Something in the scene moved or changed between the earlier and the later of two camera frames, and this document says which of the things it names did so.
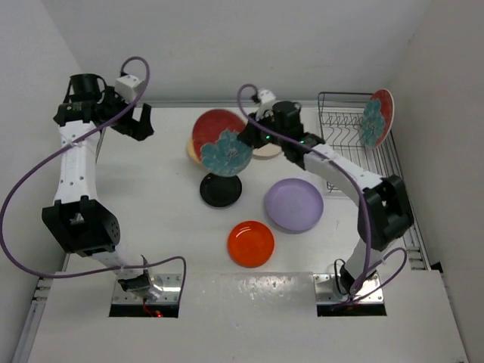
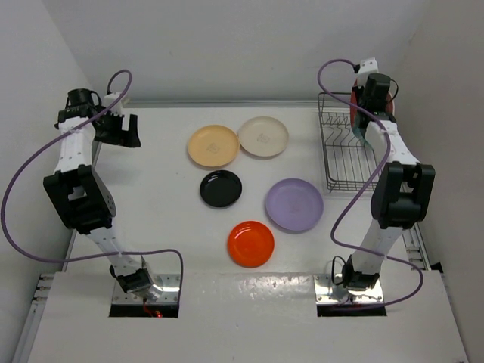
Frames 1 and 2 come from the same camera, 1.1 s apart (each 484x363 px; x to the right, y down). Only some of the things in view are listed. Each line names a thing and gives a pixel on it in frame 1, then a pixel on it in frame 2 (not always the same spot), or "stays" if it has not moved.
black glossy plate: [220, 191] stays
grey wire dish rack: [341, 114] stays
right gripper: [252, 134] → [361, 91]
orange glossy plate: [250, 244] stays
